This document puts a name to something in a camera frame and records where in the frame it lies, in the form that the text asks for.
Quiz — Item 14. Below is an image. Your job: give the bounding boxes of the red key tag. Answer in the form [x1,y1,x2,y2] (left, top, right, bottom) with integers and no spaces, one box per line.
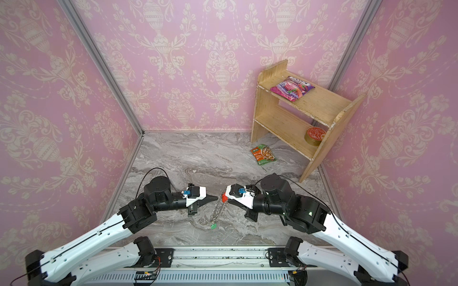
[221,193,229,203]

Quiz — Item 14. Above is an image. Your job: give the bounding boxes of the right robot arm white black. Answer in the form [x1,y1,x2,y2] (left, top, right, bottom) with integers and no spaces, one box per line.
[225,174,410,286]

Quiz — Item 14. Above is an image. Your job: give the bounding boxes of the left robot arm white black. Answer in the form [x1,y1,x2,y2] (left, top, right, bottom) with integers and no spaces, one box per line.
[25,176,218,286]

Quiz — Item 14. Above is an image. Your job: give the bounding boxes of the green orange snack packet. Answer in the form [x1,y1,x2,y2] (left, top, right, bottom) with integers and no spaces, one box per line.
[250,144,276,166]

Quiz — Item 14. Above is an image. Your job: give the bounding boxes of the red round tin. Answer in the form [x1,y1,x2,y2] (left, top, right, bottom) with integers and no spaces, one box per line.
[304,127,326,146]

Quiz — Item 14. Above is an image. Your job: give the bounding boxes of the wooden shelf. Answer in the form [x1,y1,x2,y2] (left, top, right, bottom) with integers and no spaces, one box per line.
[251,60,367,181]

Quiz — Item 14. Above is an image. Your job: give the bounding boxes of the pink snack bag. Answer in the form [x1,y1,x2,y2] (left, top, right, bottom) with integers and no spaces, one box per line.
[270,76,314,102]

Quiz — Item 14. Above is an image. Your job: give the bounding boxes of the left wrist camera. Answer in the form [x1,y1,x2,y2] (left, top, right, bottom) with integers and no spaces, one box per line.
[181,184,207,207]

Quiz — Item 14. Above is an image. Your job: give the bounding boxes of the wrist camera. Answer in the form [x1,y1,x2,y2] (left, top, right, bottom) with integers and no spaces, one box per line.
[224,184,256,209]
[181,184,207,207]

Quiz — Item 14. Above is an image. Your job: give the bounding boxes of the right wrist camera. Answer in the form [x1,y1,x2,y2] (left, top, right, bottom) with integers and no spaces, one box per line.
[224,184,256,209]

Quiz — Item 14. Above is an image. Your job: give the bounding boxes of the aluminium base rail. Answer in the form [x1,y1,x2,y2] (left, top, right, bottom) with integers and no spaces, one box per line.
[78,244,373,286]

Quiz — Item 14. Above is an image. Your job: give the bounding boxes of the aluminium corner post left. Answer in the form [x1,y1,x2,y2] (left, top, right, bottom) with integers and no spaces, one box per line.
[57,0,144,137]

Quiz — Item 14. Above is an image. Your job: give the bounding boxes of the aluminium corner post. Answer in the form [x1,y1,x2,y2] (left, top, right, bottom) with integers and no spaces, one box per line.
[329,0,382,92]
[57,0,144,137]

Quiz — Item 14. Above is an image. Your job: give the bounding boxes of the aluminium corner post right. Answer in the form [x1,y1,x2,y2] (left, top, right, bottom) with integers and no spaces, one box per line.
[329,0,382,92]

